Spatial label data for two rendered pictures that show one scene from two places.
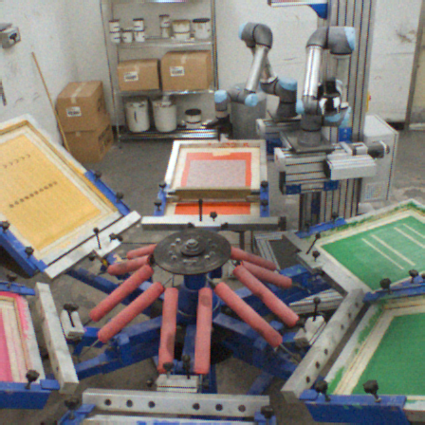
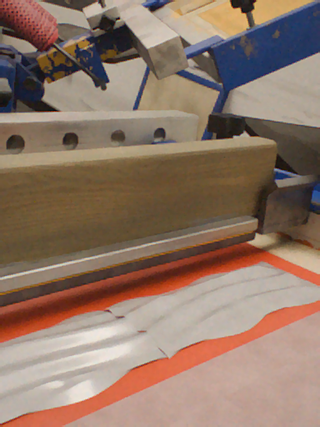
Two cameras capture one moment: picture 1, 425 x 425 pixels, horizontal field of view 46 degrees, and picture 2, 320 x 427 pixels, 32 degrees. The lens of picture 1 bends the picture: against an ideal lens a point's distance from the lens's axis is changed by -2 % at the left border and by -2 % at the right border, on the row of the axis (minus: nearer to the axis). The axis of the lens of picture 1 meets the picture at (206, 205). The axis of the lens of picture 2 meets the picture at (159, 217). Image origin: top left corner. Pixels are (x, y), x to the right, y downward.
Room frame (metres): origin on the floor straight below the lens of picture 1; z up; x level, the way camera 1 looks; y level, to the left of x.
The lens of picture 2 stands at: (2.70, -0.28, 1.26)
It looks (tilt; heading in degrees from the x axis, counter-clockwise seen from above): 25 degrees down; 127
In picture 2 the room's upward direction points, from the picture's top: 13 degrees clockwise
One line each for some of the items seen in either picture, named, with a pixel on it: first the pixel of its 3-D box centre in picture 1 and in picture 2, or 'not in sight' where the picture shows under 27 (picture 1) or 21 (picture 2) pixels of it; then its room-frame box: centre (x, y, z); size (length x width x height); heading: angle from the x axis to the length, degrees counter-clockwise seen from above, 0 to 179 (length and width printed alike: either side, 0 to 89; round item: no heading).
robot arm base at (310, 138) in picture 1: (310, 134); not in sight; (2.68, -0.61, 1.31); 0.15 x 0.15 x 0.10
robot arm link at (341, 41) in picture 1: (338, 79); not in sight; (2.64, -0.74, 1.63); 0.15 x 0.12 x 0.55; 71
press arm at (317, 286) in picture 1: (321, 285); not in sight; (1.85, -0.51, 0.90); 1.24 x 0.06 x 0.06; 113
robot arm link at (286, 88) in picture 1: (286, 88); not in sight; (3.18, -0.56, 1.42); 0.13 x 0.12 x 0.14; 41
